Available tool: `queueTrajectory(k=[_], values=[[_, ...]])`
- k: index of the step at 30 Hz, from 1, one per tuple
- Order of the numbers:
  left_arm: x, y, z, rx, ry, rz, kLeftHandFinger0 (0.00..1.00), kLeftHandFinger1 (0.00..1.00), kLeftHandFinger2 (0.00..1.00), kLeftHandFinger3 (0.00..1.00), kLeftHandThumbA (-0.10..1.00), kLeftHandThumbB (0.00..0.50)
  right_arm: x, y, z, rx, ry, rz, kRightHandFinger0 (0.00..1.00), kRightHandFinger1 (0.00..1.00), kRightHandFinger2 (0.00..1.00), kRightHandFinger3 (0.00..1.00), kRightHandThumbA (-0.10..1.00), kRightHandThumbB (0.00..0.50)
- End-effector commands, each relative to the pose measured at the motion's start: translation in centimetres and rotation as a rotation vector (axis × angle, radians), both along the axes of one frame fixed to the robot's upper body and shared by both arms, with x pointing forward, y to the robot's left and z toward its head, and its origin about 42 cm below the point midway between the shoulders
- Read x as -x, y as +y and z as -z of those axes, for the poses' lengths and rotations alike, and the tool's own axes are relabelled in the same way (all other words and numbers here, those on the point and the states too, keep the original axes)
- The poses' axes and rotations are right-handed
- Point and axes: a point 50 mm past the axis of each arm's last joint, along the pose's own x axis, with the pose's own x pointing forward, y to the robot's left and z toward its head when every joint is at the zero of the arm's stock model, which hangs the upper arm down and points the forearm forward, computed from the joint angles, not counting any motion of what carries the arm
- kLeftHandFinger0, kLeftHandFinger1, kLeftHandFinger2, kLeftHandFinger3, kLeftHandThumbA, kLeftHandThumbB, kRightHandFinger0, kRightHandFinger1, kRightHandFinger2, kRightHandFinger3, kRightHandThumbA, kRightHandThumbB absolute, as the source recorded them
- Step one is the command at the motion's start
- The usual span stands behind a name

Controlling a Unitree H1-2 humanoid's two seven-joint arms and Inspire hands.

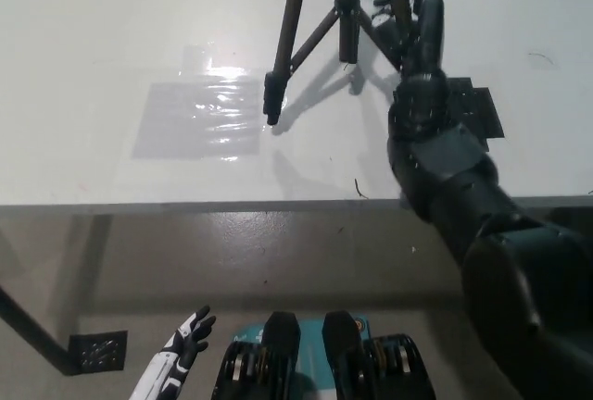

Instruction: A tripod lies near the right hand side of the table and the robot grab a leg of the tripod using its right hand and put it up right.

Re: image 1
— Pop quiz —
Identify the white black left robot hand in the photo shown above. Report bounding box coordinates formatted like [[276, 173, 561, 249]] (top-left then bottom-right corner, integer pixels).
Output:
[[127, 305, 218, 400]]

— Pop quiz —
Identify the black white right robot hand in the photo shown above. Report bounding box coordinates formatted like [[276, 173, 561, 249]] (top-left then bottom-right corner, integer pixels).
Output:
[[372, 0, 448, 77]]

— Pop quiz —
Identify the bronze black camera tripod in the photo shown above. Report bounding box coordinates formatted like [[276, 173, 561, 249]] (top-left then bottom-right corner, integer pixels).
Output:
[[262, 0, 418, 128]]

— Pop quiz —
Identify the black metal table leg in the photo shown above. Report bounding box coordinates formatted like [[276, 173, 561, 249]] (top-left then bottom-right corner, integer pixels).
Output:
[[0, 284, 76, 376]]

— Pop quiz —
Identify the black tape patch on table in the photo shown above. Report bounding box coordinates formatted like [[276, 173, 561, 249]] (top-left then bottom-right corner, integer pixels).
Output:
[[445, 76, 507, 151]]

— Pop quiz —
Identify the clear plastic sheet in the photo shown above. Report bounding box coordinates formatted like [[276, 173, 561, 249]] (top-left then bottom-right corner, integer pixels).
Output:
[[132, 43, 261, 160]]

